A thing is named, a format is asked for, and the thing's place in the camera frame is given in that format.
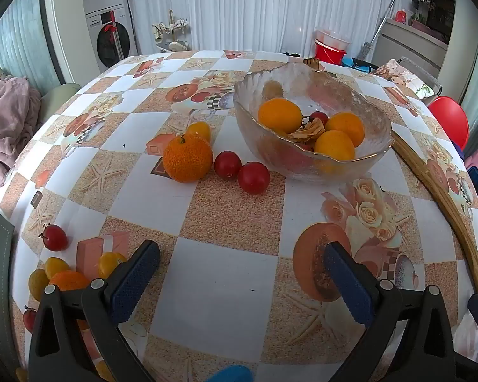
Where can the beige cabinet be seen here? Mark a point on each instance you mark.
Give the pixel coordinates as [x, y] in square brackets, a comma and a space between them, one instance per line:
[406, 43]

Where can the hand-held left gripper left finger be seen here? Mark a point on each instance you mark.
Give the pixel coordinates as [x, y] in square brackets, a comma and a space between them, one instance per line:
[135, 282]

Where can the brown wooden item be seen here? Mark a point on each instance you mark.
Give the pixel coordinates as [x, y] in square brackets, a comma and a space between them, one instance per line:
[310, 63]

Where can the clear glass bowl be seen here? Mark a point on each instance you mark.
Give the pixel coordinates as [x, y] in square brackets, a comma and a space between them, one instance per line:
[342, 87]

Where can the red chair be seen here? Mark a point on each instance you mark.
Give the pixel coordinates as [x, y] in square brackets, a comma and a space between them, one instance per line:
[450, 119]

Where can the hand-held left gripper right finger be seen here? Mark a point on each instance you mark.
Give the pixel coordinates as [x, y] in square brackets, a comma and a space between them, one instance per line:
[348, 282]

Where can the small orange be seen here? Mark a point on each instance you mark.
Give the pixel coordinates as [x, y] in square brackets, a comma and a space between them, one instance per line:
[67, 280]

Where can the ribbed frosted glass panel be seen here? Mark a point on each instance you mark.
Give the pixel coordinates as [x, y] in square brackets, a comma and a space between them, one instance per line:
[20, 28]

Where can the red cherry tomato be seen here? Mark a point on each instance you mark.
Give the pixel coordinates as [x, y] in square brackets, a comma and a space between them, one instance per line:
[253, 178]
[30, 318]
[55, 238]
[227, 164]
[318, 117]

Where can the blue basin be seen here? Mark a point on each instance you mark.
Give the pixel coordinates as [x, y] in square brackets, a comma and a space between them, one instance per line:
[358, 65]

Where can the potted green plants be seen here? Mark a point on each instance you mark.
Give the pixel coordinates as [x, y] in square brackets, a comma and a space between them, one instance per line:
[422, 8]

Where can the printed checkered tablecloth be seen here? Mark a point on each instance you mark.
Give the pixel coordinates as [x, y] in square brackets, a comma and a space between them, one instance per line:
[223, 223]

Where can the white curtain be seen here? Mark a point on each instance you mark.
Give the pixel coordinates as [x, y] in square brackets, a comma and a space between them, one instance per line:
[243, 8]

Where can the small red container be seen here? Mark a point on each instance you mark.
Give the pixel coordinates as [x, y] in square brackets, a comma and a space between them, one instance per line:
[401, 16]

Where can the pink fleece blanket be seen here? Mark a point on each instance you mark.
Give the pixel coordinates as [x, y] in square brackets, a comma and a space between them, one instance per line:
[8, 119]

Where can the rough-skinned mandarin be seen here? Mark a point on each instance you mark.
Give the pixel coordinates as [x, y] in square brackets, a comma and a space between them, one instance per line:
[187, 158]

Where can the grey flat mop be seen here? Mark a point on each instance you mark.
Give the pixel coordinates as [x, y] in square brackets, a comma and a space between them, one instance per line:
[380, 20]

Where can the gold slipper rack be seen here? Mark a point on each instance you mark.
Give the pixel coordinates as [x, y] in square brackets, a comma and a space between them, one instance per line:
[171, 32]

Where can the red bucket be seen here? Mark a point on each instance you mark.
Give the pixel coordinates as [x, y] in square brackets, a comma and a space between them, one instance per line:
[328, 55]

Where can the yellow cherry tomato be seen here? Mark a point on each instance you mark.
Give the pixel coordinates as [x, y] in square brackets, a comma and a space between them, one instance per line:
[55, 266]
[38, 284]
[199, 129]
[109, 264]

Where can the red broom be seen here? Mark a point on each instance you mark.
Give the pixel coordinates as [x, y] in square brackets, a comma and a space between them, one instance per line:
[113, 34]

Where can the clear plastic basin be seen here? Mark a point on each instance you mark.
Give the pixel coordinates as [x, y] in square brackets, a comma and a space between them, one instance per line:
[332, 36]

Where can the dried brown peel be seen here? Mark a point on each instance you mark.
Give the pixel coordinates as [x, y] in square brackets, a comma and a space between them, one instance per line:
[306, 131]

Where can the light green sofa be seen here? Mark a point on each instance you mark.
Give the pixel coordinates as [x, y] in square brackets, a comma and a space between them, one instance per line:
[59, 95]

